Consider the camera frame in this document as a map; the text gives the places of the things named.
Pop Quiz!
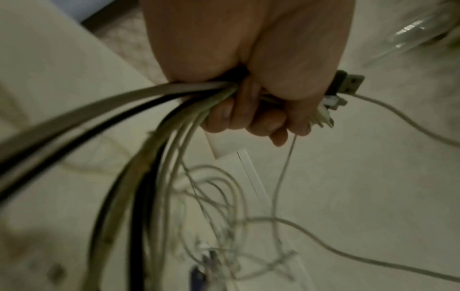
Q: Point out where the person's left hand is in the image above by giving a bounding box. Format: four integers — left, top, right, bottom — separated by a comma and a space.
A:
139, 0, 355, 147

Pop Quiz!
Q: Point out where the white connector plug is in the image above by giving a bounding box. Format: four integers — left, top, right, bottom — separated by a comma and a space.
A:
312, 94, 348, 129

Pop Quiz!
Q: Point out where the white cable with metal plug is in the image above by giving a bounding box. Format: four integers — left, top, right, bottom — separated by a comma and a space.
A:
325, 70, 460, 147

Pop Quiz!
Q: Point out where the bundle of thin white cables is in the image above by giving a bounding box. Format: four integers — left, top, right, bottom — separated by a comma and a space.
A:
80, 84, 299, 291

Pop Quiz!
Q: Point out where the long thin white cable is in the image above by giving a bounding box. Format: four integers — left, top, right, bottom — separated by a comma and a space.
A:
233, 134, 460, 284

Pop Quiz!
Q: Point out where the grey cable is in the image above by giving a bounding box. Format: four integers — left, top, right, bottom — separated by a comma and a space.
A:
0, 81, 239, 201

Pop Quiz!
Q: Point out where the black cable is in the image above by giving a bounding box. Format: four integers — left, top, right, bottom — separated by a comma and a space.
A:
0, 93, 189, 183
89, 133, 174, 291

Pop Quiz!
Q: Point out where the small blue object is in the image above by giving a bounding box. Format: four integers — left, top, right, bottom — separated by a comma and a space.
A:
190, 264, 206, 291

